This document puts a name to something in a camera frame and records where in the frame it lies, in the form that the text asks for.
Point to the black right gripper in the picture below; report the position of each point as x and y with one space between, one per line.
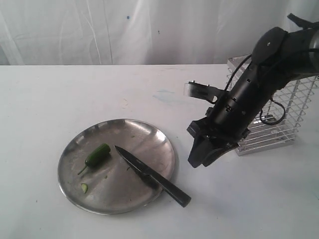
223 126

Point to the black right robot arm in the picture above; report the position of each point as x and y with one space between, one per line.
278 58

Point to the metal wire utensil rack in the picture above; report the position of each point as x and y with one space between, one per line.
295 97

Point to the black kitchen knife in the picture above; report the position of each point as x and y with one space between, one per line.
177 194

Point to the round stainless steel plate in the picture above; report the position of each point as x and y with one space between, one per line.
103 168

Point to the green vegetable slice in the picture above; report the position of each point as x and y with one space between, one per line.
84 187

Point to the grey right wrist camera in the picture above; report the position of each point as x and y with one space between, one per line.
204 92

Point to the dark green vegetable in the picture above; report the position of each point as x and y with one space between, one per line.
96 156

